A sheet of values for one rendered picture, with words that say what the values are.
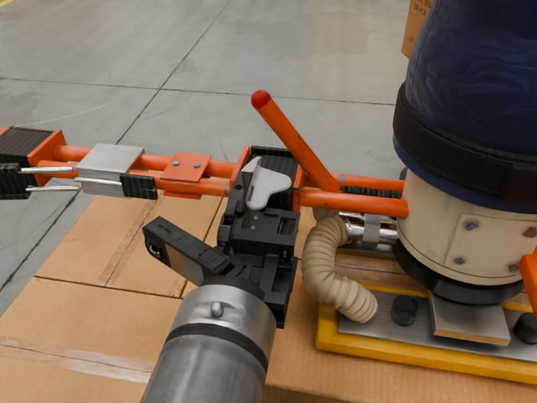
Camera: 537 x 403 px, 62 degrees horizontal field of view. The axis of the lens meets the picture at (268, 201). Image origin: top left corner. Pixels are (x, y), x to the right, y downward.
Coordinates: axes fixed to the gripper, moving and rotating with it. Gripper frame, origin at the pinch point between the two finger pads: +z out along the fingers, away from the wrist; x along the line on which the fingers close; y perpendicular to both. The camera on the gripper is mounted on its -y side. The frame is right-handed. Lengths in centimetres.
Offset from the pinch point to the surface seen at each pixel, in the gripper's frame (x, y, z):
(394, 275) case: -13.7, 20.1, 0.5
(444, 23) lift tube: 22.1, 18.1, -3.7
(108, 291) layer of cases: -54, -42, 20
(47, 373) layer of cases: -54, -45, -3
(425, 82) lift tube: 17.0, 17.5, -4.3
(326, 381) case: -13.7, 11.9, -17.3
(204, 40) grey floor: -107, -123, 352
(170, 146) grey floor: -108, -89, 171
